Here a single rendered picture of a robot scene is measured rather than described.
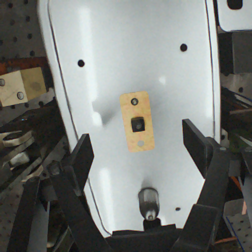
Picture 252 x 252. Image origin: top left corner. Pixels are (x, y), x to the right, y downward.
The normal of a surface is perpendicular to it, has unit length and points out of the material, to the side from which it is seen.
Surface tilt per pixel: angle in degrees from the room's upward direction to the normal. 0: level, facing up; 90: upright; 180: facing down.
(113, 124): 0
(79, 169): 91
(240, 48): 0
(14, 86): 0
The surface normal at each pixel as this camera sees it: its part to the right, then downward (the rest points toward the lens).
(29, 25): -0.04, 0.34
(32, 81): 0.99, -0.14
